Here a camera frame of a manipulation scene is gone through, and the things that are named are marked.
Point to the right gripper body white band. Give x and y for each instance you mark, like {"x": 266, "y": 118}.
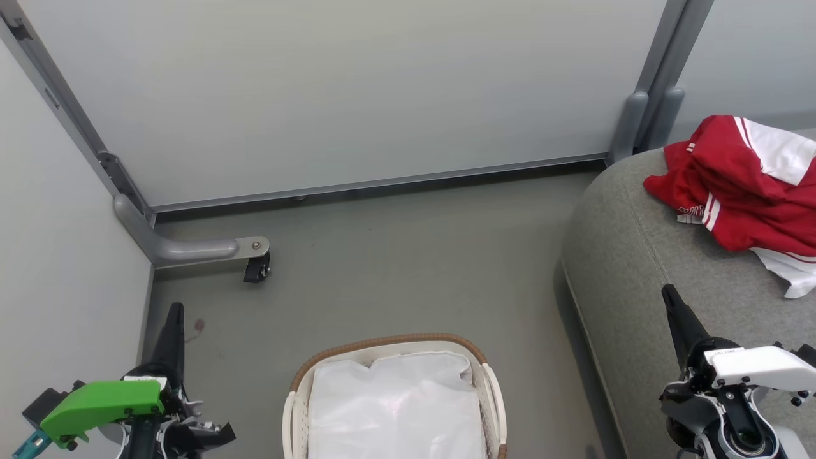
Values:
{"x": 758, "y": 366}

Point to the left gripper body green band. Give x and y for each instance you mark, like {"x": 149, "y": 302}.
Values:
{"x": 102, "y": 401}

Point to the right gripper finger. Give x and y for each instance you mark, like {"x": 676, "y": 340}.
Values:
{"x": 685, "y": 325}

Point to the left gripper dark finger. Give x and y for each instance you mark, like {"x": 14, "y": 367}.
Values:
{"x": 172, "y": 344}

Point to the red and white garment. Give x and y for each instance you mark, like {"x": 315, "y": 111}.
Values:
{"x": 746, "y": 191}

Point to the white laundry basket brown rim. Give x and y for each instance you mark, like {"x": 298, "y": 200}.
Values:
{"x": 494, "y": 395}

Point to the white fabric in basket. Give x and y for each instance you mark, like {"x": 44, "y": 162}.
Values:
{"x": 395, "y": 408}

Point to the grey fabric sofa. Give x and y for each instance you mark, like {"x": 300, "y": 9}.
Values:
{"x": 644, "y": 280}

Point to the black caster wheel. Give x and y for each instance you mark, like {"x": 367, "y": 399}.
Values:
{"x": 256, "y": 269}

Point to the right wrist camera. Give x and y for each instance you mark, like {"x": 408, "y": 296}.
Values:
{"x": 746, "y": 438}

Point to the grey partition leg bracket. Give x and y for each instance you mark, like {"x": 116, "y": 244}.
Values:
{"x": 185, "y": 248}

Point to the grey partition corner post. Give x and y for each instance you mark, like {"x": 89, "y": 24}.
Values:
{"x": 70, "y": 108}

